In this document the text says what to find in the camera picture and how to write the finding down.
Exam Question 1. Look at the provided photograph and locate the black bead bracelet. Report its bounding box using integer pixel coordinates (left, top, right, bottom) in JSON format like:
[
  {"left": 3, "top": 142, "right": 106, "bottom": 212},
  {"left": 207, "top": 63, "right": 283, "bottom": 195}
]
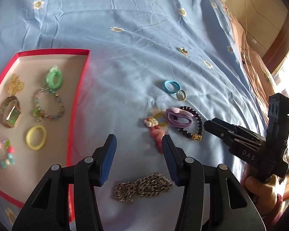
[{"left": 178, "top": 106, "right": 204, "bottom": 141}]

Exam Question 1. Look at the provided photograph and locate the pink cartoon hair clip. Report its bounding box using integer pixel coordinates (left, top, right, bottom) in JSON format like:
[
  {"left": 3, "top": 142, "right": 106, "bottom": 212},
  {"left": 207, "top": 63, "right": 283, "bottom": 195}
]
[{"left": 144, "top": 117, "right": 165, "bottom": 154}]

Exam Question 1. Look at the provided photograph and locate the purple hair tie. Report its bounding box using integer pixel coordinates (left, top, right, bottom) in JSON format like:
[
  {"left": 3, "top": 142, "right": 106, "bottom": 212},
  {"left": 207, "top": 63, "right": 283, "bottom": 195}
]
[{"left": 165, "top": 107, "right": 195, "bottom": 128}]

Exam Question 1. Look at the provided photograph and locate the metal ring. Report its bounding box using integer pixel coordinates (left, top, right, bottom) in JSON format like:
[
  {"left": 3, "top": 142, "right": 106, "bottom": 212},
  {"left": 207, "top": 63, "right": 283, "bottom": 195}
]
[{"left": 176, "top": 89, "right": 187, "bottom": 102}]

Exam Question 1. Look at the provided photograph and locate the pastel crystal bead bracelet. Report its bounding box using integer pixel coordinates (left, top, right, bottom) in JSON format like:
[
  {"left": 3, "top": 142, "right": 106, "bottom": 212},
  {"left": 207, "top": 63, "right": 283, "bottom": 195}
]
[{"left": 32, "top": 88, "right": 66, "bottom": 122}]

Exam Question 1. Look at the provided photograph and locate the pale yellow bangle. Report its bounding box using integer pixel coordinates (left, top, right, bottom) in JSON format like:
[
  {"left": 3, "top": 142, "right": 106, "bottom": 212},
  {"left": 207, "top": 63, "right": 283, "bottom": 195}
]
[{"left": 25, "top": 125, "right": 47, "bottom": 151}]

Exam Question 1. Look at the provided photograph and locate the green hair tie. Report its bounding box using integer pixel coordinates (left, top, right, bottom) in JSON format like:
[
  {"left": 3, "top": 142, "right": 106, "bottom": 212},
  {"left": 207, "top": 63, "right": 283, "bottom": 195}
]
[{"left": 44, "top": 65, "right": 64, "bottom": 91}]

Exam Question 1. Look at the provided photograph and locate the gold watch green face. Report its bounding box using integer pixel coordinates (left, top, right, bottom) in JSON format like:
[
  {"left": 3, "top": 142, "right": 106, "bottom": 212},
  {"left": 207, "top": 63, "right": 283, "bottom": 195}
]
[{"left": 0, "top": 95, "right": 22, "bottom": 128}]

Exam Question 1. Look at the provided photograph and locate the colorful candy bead bracelet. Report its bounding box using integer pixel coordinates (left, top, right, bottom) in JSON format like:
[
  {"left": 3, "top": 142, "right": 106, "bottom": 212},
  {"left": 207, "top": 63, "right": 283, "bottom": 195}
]
[{"left": 0, "top": 138, "right": 16, "bottom": 170}]

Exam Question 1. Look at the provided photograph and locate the yellow hair clip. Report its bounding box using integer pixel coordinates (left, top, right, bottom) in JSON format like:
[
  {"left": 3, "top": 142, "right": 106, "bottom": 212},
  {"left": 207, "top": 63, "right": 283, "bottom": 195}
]
[{"left": 7, "top": 74, "right": 24, "bottom": 96}]

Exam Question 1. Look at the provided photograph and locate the red shallow jewelry box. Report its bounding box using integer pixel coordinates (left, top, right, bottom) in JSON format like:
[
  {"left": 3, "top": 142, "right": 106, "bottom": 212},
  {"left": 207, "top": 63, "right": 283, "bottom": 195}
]
[{"left": 0, "top": 49, "right": 90, "bottom": 225}]

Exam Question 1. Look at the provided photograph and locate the person's right hand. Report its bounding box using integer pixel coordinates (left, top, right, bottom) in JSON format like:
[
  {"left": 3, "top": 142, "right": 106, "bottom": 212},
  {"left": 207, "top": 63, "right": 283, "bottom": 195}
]
[{"left": 241, "top": 164, "right": 282, "bottom": 216}]

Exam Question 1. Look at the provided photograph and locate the pink patterned blanket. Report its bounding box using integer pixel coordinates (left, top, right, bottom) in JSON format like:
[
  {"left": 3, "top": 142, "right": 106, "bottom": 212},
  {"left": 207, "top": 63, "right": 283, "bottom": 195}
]
[{"left": 223, "top": 5, "right": 276, "bottom": 123}]

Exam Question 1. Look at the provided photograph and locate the light blue floral bedsheet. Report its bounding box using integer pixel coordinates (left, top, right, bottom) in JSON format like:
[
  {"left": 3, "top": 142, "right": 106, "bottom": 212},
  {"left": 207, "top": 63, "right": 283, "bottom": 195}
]
[{"left": 0, "top": 0, "right": 266, "bottom": 230}]

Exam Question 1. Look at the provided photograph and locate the silver chain necklace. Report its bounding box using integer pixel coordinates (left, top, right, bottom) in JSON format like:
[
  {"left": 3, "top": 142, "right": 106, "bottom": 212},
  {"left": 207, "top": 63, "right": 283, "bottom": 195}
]
[{"left": 114, "top": 172, "right": 174, "bottom": 202}]

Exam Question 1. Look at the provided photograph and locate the blue hair tie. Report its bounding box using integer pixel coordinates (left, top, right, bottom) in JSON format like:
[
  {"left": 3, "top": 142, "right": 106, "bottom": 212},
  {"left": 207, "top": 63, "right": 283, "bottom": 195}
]
[{"left": 161, "top": 80, "right": 182, "bottom": 95}]

